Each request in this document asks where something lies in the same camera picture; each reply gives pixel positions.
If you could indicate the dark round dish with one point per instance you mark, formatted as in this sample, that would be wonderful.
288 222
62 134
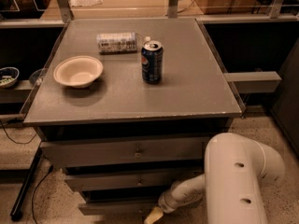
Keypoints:
38 76

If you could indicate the grey top drawer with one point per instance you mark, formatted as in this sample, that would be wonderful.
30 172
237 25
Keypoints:
82 153

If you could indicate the grey side shelf beam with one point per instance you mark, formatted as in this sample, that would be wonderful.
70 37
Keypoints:
254 82

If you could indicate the white paper bowl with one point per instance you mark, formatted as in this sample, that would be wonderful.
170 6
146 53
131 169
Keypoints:
78 72

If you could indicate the black metal floor bar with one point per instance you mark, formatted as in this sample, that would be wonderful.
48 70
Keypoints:
16 213

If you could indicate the blue pepsi can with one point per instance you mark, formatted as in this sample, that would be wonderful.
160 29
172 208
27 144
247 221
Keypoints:
152 61

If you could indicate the grey drawer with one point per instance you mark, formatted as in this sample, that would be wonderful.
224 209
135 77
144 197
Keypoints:
130 179
82 153
120 201

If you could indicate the grey drawer cabinet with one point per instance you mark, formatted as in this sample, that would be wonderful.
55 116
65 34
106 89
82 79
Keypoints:
192 99

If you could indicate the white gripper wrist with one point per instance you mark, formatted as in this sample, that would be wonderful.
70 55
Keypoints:
166 202

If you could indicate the small blue patterned bowl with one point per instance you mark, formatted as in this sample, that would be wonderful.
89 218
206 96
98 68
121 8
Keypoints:
8 77

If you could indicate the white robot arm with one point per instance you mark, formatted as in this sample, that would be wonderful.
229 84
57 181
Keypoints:
234 169

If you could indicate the clear plastic water bottle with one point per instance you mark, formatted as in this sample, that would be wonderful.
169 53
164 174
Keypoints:
113 43

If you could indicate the grey middle drawer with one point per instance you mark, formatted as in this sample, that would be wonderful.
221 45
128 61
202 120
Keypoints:
130 179

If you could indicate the grey bottom drawer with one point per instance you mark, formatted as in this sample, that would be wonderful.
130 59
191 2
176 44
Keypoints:
120 201

